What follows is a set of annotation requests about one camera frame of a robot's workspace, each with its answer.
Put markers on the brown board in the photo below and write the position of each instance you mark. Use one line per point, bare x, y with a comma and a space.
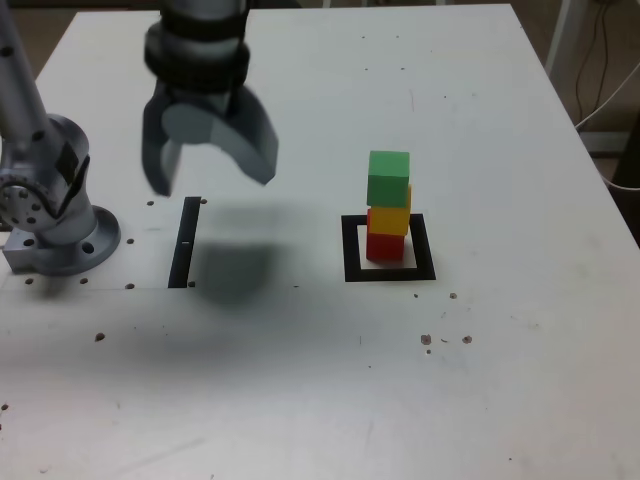
605, 142

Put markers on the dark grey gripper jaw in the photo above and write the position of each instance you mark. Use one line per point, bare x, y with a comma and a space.
152, 160

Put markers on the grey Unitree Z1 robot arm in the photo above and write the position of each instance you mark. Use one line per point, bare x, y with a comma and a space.
50, 165

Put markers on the black tape strip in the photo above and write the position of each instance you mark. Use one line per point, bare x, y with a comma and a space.
184, 240

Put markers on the yellow cube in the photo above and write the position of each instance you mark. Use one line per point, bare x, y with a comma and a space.
390, 220

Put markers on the green cube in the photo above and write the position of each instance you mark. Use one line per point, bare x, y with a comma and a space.
387, 180

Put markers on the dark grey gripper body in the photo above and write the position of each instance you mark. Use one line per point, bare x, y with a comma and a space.
205, 99

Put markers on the red cube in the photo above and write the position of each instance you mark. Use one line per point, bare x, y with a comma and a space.
385, 247

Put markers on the black tape square outline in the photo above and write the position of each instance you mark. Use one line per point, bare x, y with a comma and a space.
350, 250

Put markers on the white frame post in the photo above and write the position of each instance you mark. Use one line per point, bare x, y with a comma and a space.
557, 40

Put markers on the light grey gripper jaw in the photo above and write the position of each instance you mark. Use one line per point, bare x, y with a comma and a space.
252, 145

